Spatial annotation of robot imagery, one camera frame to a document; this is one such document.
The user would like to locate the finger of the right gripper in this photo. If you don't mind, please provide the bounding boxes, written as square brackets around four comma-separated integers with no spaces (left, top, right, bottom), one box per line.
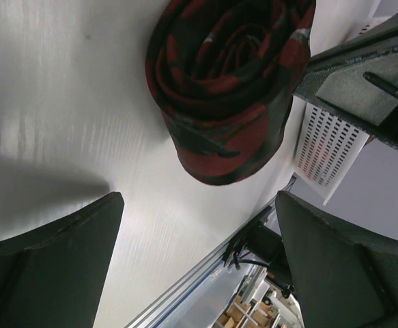
[294,54,398,150]
[306,13,398,74]

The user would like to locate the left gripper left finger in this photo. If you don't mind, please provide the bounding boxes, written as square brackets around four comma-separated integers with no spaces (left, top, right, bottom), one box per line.
[0,192,124,327]

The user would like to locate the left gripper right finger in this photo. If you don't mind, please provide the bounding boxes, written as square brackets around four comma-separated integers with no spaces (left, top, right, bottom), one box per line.
[276,191,398,327]

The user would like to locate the dark red patterned tie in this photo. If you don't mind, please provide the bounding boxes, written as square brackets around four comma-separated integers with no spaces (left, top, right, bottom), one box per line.
[145,1,316,186]

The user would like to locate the white plastic basket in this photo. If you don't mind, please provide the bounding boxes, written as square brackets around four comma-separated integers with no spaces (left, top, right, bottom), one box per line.
[294,16,380,206]

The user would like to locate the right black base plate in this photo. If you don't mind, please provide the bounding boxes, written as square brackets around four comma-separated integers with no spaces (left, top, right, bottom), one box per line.
[246,223,287,263]

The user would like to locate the aluminium front rail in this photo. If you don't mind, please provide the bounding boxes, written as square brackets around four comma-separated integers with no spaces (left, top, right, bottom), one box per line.
[127,199,274,327]

